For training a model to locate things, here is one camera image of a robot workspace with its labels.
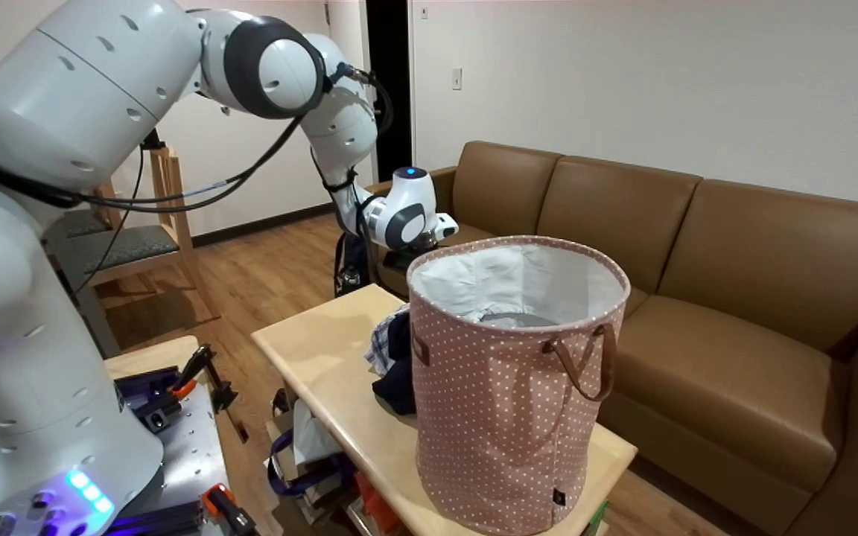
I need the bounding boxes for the black clamp tool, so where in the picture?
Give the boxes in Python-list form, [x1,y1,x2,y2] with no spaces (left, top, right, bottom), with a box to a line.
[209,380,249,444]

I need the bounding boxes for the white bag with purple cord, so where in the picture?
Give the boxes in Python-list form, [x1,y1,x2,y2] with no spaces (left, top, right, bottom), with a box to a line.
[264,388,356,499]

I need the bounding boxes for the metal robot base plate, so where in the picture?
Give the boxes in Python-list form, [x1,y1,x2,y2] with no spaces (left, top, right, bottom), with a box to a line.
[99,365,233,536]

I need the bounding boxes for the orange black screwdriver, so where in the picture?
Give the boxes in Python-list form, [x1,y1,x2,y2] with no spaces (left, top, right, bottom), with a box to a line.
[200,483,258,536]

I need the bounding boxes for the dark blue cloth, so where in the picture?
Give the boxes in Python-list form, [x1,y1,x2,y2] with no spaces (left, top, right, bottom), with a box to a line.
[362,306,420,416]

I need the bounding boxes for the black standing bag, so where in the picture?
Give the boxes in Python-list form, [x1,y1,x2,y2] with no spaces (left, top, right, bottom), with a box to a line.
[331,225,379,298]

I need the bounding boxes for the wooden stand with grey shelf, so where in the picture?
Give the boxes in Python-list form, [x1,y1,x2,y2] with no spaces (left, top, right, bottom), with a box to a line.
[39,136,213,331]

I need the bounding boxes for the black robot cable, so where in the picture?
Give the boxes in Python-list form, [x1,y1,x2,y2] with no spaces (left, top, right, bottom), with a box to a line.
[0,56,395,216]

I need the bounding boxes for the pink polka dot laundry bag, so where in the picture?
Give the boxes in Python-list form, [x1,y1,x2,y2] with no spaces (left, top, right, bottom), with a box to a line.
[406,233,632,536]

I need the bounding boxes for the light wooden table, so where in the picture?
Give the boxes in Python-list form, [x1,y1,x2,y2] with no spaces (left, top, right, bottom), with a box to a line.
[249,279,641,536]

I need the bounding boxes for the small wooden robot table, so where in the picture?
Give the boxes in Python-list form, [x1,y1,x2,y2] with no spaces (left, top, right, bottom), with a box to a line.
[99,334,203,383]

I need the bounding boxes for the brown leather sofa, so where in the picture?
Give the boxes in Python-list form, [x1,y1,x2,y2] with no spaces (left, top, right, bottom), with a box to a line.
[362,136,858,536]

